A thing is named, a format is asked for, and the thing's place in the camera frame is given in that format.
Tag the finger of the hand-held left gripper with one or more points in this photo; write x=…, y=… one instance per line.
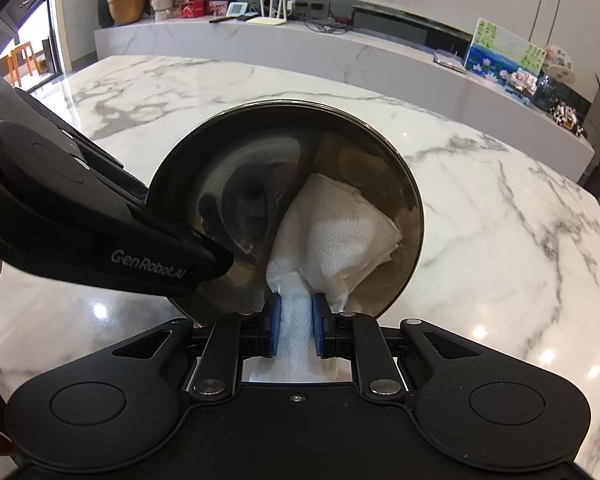
x=145, y=260
x=120, y=175

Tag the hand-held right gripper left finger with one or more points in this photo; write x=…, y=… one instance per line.
x=276, y=325

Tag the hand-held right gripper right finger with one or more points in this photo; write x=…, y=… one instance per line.
x=317, y=325

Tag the white paper towel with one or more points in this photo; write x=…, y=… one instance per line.
x=340, y=230

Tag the blue stainless steel bowl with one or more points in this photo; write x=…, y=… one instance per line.
x=230, y=160

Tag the orange chair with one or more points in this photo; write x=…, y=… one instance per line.
x=22, y=62

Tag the gold vase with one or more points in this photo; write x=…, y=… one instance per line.
x=126, y=4

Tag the red box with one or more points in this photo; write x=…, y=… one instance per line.
x=192, y=10

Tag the teddy bear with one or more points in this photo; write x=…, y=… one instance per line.
x=164, y=0

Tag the black remote control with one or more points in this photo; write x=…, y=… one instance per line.
x=227, y=19

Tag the pink photo card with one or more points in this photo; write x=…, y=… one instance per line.
x=217, y=8

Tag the white digital clock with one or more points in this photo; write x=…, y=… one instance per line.
x=238, y=9

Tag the white marble console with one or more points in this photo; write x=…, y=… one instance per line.
x=280, y=40

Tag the white router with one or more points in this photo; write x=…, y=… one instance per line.
x=267, y=20

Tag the white flat device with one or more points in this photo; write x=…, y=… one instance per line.
x=449, y=60

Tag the black soundbar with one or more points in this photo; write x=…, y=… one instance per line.
x=390, y=25

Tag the pink toy figures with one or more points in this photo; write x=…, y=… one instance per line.
x=520, y=85

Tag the lotus pond painting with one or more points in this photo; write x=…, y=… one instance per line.
x=500, y=55

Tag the dark glass jar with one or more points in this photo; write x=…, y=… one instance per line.
x=546, y=92

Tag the black and white toys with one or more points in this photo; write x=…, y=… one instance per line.
x=570, y=117

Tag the round paper fan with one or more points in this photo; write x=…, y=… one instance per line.
x=560, y=62

